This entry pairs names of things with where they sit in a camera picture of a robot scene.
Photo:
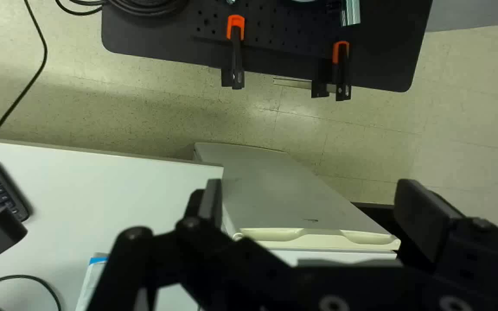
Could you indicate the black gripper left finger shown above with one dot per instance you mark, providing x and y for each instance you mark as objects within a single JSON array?
[{"x": 206, "y": 203}]

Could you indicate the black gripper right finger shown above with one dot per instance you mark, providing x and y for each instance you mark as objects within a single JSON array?
[{"x": 424, "y": 219}]

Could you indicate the white drawer cabinet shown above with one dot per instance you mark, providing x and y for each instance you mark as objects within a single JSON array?
[{"x": 287, "y": 210}]

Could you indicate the white blue paper sheet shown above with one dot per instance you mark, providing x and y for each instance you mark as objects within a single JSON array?
[{"x": 93, "y": 270}]

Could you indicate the white desk surface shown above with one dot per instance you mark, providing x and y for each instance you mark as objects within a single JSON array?
[{"x": 79, "y": 205}]

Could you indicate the orange black clamp left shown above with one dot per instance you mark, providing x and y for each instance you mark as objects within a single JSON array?
[{"x": 233, "y": 73}]

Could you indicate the orange black clamp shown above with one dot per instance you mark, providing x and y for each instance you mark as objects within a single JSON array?
[
  {"x": 233, "y": 73},
  {"x": 335, "y": 73}
]

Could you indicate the black pegboard panel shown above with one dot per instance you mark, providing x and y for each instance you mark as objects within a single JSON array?
[{"x": 287, "y": 39}]

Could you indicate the orange black clamp right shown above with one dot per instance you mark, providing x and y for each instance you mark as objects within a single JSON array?
[{"x": 335, "y": 73}]

